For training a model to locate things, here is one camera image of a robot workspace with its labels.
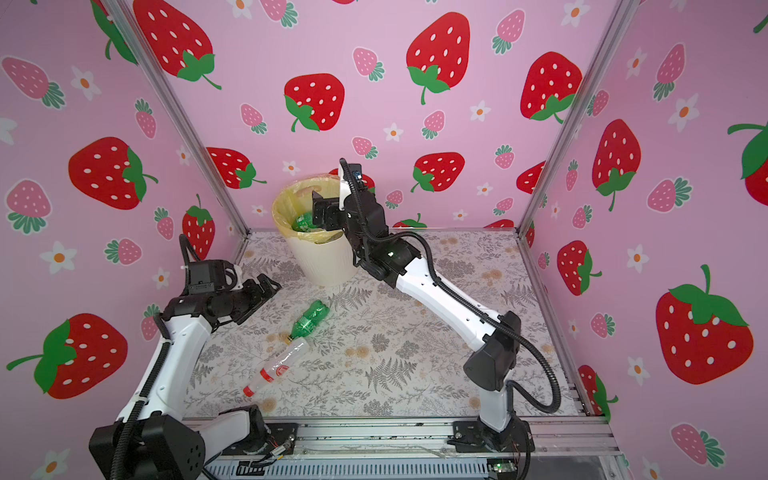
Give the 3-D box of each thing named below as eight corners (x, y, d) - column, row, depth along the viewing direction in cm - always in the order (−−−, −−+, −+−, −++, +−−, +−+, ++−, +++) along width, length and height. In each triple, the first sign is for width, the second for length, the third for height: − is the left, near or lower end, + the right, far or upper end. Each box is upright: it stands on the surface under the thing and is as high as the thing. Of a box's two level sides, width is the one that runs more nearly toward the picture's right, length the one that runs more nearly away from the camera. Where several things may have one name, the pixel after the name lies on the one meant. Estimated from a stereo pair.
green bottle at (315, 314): (287, 344, 92) (281, 336, 88) (319, 307, 101) (315, 298, 96) (299, 352, 91) (294, 344, 86) (330, 314, 99) (327, 305, 95)
